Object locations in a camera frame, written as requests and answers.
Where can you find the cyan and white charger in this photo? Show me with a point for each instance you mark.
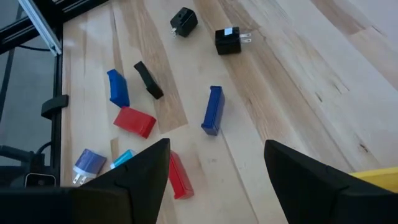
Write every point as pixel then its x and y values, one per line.
pixel 122 158

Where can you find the purple and white charger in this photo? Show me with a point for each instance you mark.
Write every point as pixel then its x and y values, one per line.
pixel 90 163

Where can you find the silver aluminium rail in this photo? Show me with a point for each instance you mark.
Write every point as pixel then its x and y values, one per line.
pixel 40 25

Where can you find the bright blue digital clock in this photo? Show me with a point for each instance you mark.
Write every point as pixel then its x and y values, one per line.
pixel 118 90

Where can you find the black metal table frame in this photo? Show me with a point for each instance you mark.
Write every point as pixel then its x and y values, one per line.
pixel 58 77

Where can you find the wide red digital clock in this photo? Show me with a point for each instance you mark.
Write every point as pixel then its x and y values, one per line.
pixel 133 122

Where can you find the black digital clock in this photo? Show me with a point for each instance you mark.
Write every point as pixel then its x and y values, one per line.
pixel 148 80

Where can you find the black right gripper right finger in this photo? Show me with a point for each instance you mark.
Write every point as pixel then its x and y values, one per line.
pixel 311 193

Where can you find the dark blue digital clock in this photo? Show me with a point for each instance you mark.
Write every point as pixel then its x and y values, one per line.
pixel 214 110

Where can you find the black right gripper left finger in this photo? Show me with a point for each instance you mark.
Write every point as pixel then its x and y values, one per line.
pixel 149 174

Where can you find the plain black charger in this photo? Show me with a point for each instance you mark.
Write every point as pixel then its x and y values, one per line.
pixel 186 21

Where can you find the black charger with white label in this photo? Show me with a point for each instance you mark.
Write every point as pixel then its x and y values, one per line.
pixel 227 43

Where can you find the slim red digital clock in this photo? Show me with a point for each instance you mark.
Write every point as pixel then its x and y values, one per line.
pixel 180 177

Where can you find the yellow plastic basket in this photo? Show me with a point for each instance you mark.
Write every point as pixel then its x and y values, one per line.
pixel 379 179

